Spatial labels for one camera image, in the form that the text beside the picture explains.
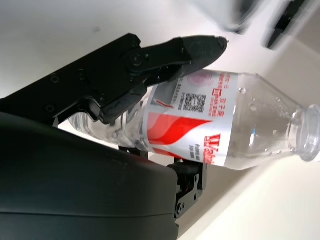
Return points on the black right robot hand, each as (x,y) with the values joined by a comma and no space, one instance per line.
(75,190)

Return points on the clear plastic water bottle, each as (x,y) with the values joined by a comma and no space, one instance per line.
(225,120)

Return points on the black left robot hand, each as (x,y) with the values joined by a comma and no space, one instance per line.
(282,25)

